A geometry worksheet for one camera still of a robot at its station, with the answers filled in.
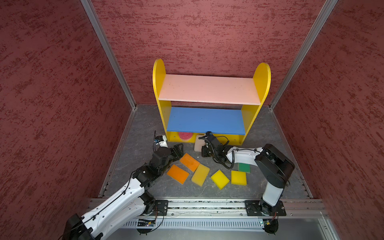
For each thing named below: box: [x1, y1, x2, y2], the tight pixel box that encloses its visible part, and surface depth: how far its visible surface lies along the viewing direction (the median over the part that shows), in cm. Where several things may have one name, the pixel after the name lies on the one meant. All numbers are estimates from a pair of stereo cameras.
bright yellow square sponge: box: [230, 170, 247, 186], surface depth 85 cm
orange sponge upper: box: [179, 153, 200, 173], surface depth 91 cm
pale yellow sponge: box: [191, 163, 210, 187], surface depth 86 cm
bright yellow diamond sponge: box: [210, 169, 230, 190], surface depth 85 cm
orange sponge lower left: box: [167, 164, 190, 185], surface depth 87 cm
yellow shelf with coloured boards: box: [152, 59, 271, 145], surface depth 78 cm
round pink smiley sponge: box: [179, 132, 193, 140], surface depth 99 cm
